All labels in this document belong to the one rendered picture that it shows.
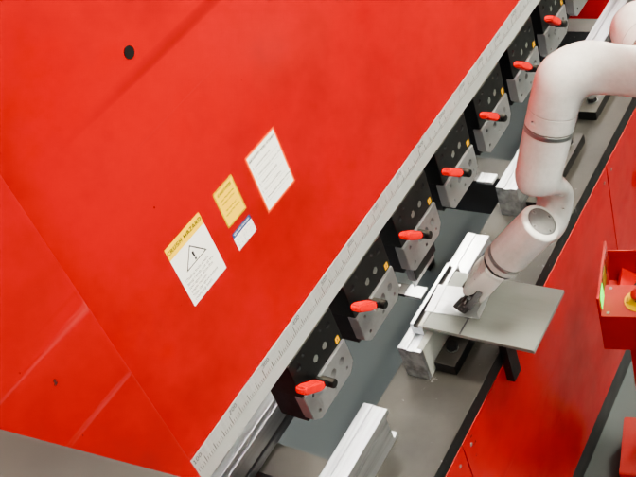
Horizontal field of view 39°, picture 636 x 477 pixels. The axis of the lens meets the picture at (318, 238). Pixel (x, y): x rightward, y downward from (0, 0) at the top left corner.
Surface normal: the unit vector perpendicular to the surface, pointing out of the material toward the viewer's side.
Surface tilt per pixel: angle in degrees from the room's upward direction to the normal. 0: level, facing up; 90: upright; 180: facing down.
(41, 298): 90
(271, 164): 90
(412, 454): 0
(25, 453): 0
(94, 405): 90
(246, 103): 90
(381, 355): 0
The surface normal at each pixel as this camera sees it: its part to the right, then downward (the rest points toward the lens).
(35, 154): 0.81, 0.14
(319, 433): -0.30, -0.73
